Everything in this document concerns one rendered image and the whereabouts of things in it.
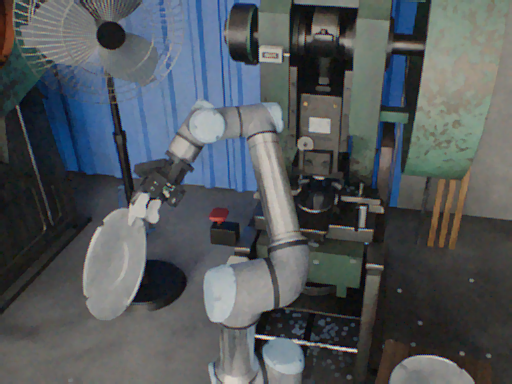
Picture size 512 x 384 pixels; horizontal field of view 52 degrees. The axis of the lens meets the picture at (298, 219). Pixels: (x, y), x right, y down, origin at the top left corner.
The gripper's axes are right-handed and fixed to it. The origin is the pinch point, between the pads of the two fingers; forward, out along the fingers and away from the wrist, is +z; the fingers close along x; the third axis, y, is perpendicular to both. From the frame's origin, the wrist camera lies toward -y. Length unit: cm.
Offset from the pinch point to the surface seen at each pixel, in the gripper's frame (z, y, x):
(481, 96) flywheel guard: -73, 48, 32
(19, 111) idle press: 4, -151, 30
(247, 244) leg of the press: -5, -15, 62
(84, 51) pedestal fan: -33, -78, 5
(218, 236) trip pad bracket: -2, -23, 54
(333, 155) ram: -48, -2, 60
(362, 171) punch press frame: -53, -10, 92
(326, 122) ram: -56, -5, 50
